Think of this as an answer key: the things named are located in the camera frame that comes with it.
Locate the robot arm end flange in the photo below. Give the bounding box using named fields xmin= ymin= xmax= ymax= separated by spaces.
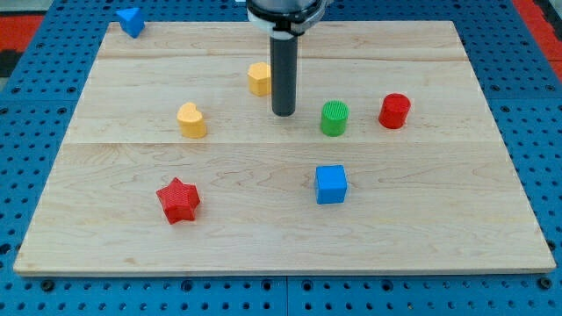
xmin=246 ymin=0 xmax=333 ymax=40

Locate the red star block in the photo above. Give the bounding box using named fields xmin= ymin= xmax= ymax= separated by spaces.
xmin=156 ymin=177 xmax=200 ymax=225

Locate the blue cube block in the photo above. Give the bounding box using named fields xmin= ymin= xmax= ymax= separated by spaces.
xmin=314 ymin=165 xmax=348 ymax=205

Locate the green cylinder block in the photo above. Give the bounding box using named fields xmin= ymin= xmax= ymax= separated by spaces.
xmin=321 ymin=100 xmax=349 ymax=137

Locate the yellow hexagon block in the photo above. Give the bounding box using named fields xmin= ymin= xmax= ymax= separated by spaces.
xmin=247 ymin=62 xmax=271 ymax=97

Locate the yellow heart block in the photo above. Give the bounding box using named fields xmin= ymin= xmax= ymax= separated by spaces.
xmin=177 ymin=102 xmax=206 ymax=139

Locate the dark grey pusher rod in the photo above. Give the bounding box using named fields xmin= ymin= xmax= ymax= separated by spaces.
xmin=270 ymin=38 xmax=298 ymax=117

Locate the light wooden board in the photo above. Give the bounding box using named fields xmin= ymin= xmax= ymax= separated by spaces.
xmin=14 ymin=21 xmax=556 ymax=277

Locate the red cylinder block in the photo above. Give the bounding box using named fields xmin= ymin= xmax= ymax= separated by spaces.
xmin=378 ymin=93 xmax=411 ymax=129

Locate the blue triangle block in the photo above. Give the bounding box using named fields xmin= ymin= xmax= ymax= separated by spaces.
xmin=116 ymin=7 xmax=145 ymax=39

